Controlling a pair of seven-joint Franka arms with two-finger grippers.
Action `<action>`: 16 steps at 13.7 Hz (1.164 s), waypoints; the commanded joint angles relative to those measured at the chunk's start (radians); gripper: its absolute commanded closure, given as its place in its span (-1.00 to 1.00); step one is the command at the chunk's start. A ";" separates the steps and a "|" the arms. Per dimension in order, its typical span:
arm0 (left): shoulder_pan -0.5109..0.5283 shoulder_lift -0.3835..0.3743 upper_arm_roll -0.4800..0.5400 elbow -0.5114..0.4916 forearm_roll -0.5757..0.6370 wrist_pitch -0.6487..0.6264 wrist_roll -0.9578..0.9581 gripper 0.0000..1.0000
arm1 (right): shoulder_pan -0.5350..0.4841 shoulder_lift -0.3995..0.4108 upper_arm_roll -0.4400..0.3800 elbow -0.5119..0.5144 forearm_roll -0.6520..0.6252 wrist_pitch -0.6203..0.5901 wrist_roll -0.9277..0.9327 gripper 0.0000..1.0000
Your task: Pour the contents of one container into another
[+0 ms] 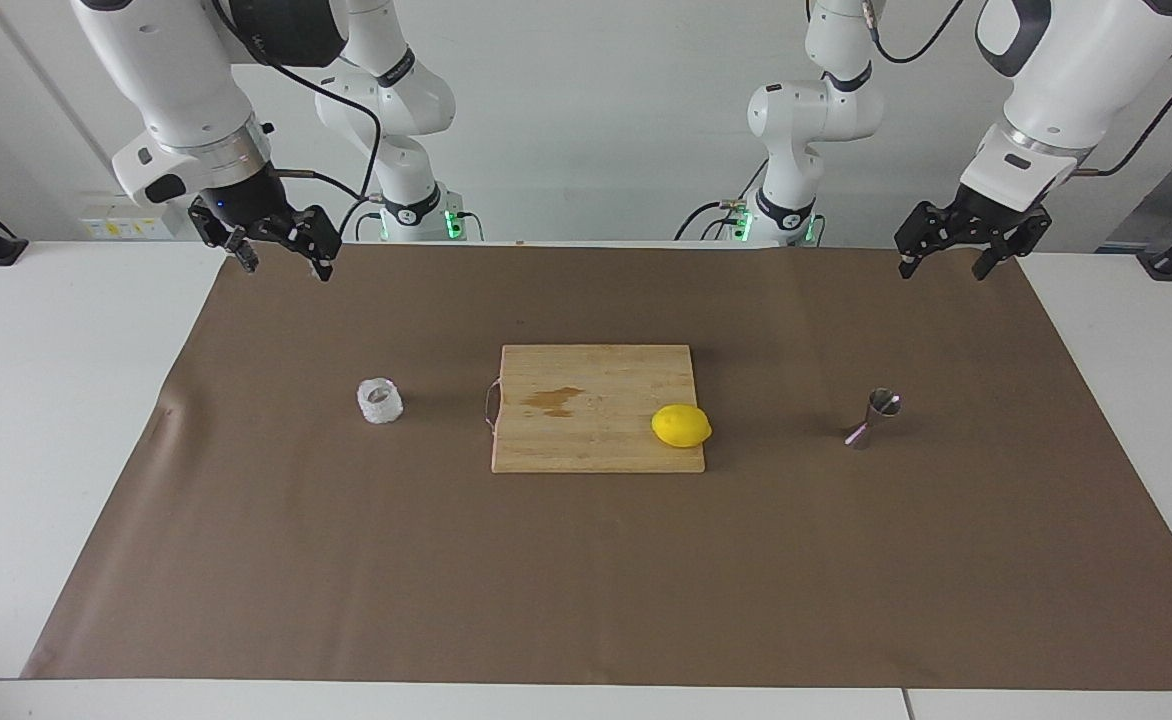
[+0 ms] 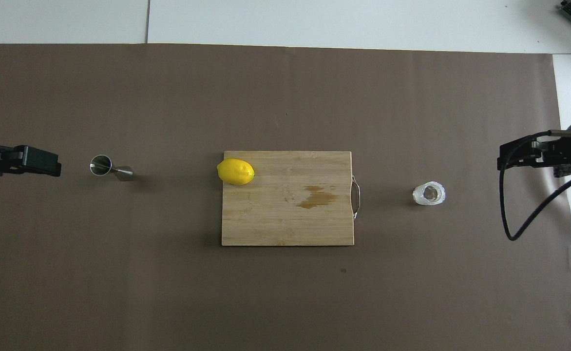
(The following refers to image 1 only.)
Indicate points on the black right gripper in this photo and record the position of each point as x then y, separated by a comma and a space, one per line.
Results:
246, 200

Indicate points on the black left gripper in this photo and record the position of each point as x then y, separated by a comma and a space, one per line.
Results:
984, 220

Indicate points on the steel double jigger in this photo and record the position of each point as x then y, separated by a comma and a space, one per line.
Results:
883, 403

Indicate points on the small clear glass cup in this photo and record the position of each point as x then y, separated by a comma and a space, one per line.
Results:
380, 405

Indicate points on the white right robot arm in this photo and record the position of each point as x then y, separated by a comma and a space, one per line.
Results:
176, 70

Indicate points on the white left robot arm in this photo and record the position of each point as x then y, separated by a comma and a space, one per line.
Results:
1076, 70

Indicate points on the brown paper table mat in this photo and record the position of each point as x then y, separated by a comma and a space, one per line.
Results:
346, 560

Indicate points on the yellow lemon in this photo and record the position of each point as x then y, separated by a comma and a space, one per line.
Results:
681, 426

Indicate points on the wooden cutting board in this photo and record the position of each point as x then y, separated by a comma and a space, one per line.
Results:
596, 440

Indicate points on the white wall power outlet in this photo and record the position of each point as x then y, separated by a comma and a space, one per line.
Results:
126, 225

